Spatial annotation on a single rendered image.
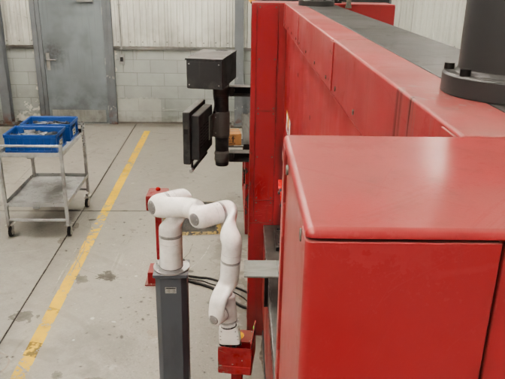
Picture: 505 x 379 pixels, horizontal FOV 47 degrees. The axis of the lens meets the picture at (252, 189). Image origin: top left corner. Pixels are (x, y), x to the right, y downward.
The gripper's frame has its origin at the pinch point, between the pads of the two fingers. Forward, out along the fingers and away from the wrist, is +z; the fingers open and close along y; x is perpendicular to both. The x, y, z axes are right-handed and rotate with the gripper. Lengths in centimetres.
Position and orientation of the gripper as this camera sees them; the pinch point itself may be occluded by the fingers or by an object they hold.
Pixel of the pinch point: (231, 352)
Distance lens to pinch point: 292.5
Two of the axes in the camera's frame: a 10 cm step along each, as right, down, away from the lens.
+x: -1.1, 3.4, -9.3
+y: -9.9, 0.3, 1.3
